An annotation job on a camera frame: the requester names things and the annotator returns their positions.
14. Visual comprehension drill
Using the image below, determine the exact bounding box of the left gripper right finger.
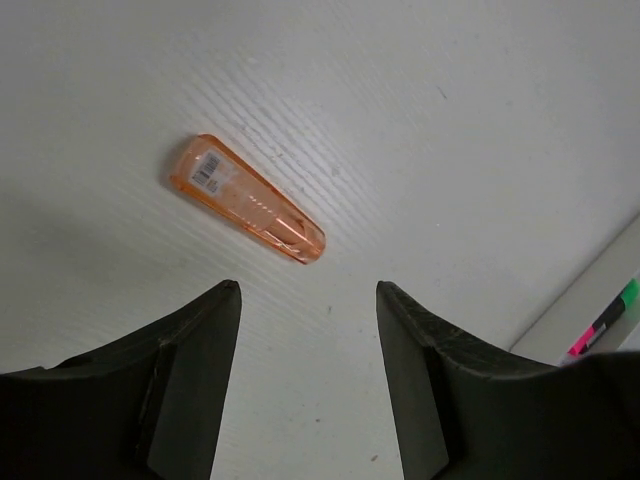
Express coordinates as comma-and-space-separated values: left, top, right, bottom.
376, 281, 639, 479

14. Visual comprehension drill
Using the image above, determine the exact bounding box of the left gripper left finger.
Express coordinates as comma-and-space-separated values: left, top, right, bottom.
1, 280, 242, 479

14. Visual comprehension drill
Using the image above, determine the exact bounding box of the pink black highlighter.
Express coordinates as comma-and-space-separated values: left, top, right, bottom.
568, 302, 626, 357

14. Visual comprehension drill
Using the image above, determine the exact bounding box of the green black highlighter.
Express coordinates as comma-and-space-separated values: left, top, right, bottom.
618, 278, 639, 312

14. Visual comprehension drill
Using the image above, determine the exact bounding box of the orange usb stick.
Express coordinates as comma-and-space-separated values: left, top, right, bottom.
169, 134, 326, 264

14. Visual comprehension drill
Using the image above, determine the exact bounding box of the white organizer tray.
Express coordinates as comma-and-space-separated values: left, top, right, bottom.
510, 217, 639, 366

